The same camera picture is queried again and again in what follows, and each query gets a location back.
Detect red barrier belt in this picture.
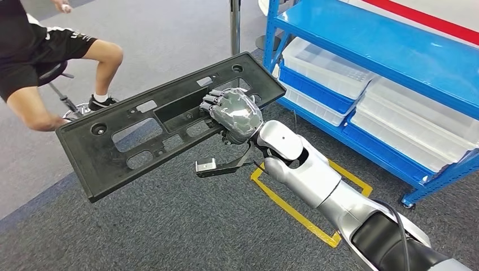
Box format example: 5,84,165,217
361,0,479,46

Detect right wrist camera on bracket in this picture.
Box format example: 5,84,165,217
195,143,255,179

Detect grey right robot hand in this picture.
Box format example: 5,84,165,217
199,88,265,146

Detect black-topped stanchion post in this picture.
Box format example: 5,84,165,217
255,35,285,51

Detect black plastic plate frame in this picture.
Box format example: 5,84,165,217
55,51,288,204

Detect black stool with chrome base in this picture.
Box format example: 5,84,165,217
36,60,93,121

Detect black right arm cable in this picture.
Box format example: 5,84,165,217
372,199,411,271

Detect blue steel shelf rack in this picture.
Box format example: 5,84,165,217
262,0,479,209

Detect chrome stanchion post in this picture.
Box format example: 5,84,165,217
229,0,242,56

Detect yellow floor tape square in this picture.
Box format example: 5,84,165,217
250,159,374,249

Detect person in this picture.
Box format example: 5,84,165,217
0,0,125,132

